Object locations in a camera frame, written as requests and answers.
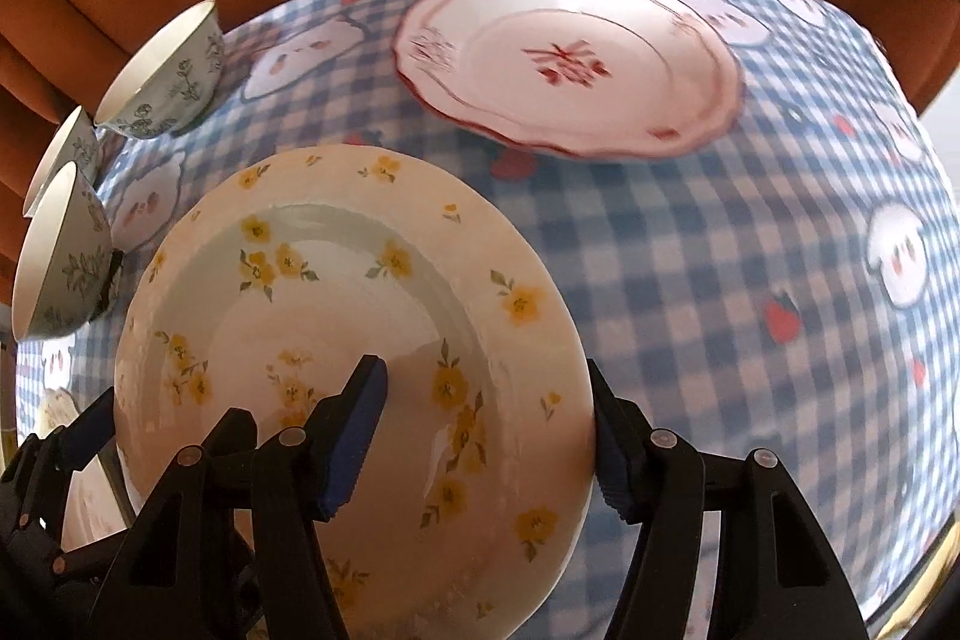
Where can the red pattern plate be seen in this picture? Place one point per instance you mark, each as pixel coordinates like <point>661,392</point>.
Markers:
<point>637,93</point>

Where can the blue checked bear tablecloth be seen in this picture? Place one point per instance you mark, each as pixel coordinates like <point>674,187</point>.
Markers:
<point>712,272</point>

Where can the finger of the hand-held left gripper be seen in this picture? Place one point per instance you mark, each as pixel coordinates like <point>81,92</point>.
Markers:
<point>52,569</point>
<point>82,434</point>

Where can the green floral print bowl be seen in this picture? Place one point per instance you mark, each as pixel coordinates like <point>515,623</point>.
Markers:
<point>71,149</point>
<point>172,85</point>

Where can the pale ceramic plate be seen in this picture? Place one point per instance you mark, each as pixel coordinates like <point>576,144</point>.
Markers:
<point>90,505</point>

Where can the yellow floral plate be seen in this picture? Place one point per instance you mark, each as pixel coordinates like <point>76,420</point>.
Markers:
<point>337,310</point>

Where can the large white bowl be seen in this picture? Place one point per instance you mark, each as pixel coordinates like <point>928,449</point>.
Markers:
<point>67,265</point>

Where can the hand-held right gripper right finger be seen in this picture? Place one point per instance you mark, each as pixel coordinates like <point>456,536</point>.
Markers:
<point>611,460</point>

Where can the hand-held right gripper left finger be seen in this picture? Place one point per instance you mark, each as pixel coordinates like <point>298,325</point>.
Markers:
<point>358,437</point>

